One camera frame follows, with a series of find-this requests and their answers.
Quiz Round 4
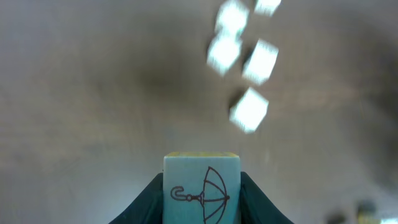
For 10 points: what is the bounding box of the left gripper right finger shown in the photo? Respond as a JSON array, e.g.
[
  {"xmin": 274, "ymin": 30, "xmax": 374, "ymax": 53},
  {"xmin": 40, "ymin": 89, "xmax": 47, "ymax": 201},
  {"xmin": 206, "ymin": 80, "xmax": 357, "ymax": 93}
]
[{"xmin": 239, "ymin": 172, "xmax": 293, "ymax": 224}]

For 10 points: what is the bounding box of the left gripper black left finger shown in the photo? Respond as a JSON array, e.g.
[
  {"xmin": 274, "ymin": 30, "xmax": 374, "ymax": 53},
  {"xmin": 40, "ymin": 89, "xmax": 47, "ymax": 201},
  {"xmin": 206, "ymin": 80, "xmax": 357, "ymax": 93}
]
[{"xmin": 109, "ymin": 173, "xmax": 164, "ymax": 224}]

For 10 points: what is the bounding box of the blue edged wooden block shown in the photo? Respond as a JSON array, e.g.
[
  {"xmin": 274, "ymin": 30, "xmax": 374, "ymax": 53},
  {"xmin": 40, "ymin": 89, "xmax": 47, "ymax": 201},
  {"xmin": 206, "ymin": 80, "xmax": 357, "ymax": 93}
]
[{"xmin": 162, "ymin": 152, "xmax": 241, "ymax": 224}]

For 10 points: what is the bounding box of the yellow edged wooden block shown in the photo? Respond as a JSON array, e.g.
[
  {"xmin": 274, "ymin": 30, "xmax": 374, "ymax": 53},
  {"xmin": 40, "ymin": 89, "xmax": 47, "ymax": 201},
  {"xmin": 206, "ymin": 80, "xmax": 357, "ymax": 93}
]
[{"xmin": 229, "ymin": 87, "xmax": 269, "ymax": 134}]

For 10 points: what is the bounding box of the plain wooden block centre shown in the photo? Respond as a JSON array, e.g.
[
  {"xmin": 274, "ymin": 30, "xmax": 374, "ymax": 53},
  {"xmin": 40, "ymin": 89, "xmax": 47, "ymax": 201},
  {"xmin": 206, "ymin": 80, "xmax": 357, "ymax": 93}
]
[{"xmin": 242, "ymin": 39, "xmax": 279, "ymax": 85}]

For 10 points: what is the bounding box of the plain wooden block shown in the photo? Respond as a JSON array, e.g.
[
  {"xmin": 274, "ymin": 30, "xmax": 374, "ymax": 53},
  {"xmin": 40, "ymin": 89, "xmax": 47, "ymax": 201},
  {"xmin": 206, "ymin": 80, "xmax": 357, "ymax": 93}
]
[
  {"xmin": 254, "ymin": 0, "xmax": 281, "ymax": 17},
  {"xmin": 242, "ymin": 39, "xmax": 279, "ymax": 85}
]

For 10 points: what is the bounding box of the teal edged wooden block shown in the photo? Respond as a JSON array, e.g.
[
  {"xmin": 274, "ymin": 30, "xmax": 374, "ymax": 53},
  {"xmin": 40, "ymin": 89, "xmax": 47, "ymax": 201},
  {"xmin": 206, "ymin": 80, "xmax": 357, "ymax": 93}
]
[{"xmin": 206, "ymin": 32, "xmax": 243, "ymax": 77}]

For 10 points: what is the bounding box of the green edged wooden block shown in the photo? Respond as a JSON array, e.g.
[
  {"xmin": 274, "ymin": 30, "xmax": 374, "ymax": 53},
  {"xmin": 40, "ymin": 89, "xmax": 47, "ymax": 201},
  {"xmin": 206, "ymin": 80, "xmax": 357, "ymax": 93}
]
[{"xmin": 215, "ymin": 0, "xmax": 250, "ymax": 36}]

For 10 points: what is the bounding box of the far plain wooden block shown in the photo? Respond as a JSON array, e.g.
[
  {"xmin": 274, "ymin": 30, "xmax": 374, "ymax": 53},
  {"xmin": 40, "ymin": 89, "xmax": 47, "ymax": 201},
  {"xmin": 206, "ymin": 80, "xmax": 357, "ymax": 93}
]
[{"xmin": 254, "ymin": 0, "xmax": 281, "ymax": 17}]

